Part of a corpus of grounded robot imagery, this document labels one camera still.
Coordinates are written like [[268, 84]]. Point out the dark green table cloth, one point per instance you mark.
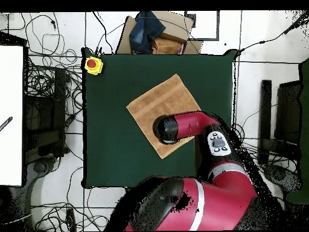
[[108, 157]]

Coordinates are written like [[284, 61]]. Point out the folded tan towel in box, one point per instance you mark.
[[166, 47]]

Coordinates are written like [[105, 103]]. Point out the black upright bar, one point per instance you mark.
[[265, 108]]

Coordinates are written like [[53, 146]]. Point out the black box unit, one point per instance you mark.
[[288, 111]]

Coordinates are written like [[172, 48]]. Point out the brown cardboard box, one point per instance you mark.
[[176, 26]]

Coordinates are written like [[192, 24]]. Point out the blue denim jeans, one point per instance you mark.
[[144, 31]]

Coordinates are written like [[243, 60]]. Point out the black stand base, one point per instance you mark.
[[39, 167], [284, 176]]

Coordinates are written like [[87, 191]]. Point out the yellow emergency stop button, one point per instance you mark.
[[93, 65]]

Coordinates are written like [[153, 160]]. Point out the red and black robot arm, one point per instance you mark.
[[217, 200]]

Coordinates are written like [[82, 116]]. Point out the black rectangular frame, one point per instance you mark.
[[218, 26]]

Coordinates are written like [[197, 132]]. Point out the tan terry towel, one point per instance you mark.
[[164, 101]]

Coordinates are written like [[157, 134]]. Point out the black equipment rack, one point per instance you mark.
[[45, 116]]

